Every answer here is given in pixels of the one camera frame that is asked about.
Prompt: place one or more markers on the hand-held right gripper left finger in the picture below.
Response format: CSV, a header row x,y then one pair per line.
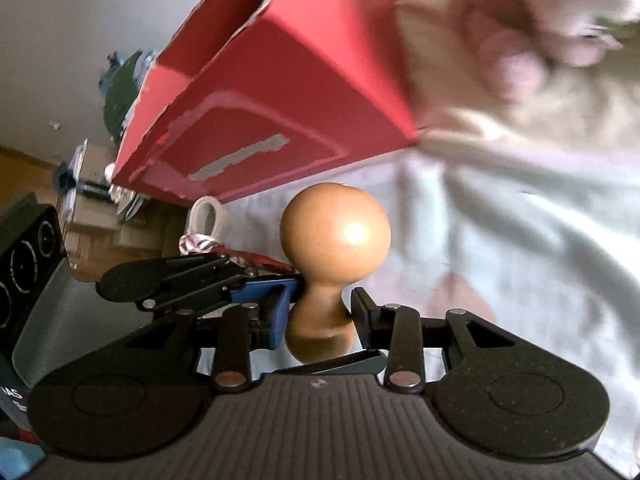
x,y
277,325

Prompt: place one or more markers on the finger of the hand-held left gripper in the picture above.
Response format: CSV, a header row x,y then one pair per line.
x,y
265,292
165,280

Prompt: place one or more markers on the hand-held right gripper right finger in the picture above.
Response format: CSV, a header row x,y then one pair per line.
x,y
364,320

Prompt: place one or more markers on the red white patterned ribbon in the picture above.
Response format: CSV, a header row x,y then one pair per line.
x,y
200,246

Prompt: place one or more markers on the orange wooden gourd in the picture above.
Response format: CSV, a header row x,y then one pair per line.
x,y
335,230

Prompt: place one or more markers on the red cardboard box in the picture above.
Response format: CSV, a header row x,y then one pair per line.
x,y
300,100

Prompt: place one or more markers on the small white tape roll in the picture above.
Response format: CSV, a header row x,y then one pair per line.
x,y
207,215

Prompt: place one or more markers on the brown cardboard boxes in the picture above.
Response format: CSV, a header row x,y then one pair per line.
x,y
95,240

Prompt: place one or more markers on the pile of assorted clutter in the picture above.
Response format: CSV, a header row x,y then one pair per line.
x,y
95,185

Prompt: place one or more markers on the black speaker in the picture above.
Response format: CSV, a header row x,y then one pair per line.
x,y
30,265

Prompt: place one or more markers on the pastel printed bedsheet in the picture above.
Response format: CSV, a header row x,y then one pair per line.
x,y
525,240

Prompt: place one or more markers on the dark green cloth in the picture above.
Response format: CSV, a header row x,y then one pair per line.
x,y
122,95

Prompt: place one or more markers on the pink plush dog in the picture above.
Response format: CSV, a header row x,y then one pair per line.
x,y
530,20

